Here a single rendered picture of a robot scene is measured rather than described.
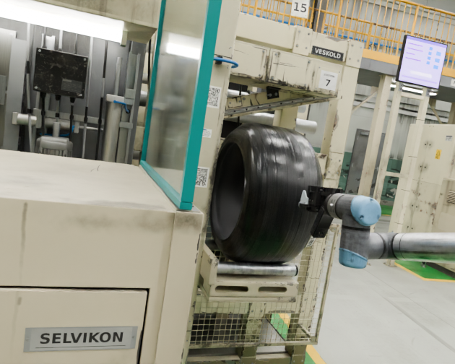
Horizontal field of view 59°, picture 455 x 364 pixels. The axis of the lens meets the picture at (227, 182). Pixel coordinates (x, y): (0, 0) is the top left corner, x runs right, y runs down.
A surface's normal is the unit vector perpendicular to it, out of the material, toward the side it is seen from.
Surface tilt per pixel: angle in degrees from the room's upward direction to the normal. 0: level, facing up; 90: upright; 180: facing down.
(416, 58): 90
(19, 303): 90
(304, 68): 90
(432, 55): 90
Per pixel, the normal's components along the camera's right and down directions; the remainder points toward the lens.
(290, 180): 0.34, -0.17
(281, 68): 0.31, 0.16
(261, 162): -0.38, -0.36
